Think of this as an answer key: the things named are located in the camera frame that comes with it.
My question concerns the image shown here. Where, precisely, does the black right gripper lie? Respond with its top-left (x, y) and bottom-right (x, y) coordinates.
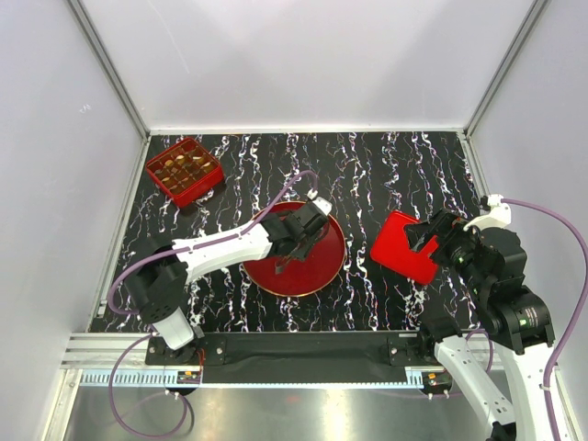
top-left (402, 206), bottom-right (489, 295)

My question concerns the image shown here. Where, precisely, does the red box lid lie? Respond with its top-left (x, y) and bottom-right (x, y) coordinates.
top-left (370, 210), bottom-right (438, 285)

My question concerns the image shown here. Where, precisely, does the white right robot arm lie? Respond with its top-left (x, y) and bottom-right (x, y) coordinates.
top-left (404, 202), bottom-right (564, 440)

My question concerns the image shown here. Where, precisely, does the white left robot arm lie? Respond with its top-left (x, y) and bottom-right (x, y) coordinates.
top-left (124, 197), bottom-right (332, 364)

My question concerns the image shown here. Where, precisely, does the red compartment chocolate box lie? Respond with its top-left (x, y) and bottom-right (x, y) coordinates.
top-left (145, 138), bottom-right (224, 209)

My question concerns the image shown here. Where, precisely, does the round red lacquer tray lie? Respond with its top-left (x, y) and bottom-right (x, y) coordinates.
top-left (243, 201), bottom-right (346, 297)

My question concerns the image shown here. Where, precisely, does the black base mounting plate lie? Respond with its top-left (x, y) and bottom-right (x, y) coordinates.
top-left (145, 331), bottom-right (442, 388)

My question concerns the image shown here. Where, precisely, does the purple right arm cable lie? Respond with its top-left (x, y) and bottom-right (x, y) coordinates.
top-left (463, 198), bottom-right (588, 441)

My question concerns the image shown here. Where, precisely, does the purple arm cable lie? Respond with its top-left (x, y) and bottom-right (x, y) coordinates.
top-left (107, 170), bottom-right (322, 435)
top-left (463, 198), bottom-right (588, 441)

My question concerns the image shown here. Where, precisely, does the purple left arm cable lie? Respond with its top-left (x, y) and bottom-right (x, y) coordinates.
top-left (107, 170), bottom-right (322, 435)

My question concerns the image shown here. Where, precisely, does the aluminium frame rail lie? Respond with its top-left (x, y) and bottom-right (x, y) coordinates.
top-left (59, 334), bottom-right (566, 391)

